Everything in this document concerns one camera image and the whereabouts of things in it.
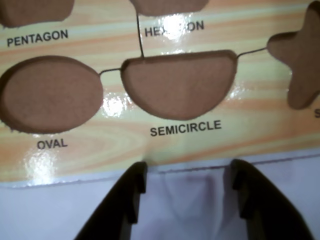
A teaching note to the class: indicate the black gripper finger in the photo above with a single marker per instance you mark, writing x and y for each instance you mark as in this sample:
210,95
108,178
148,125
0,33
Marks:
262,207
120,200

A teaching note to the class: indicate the wooden shape puzzle board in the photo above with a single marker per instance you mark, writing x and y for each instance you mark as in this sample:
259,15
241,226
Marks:
175,147

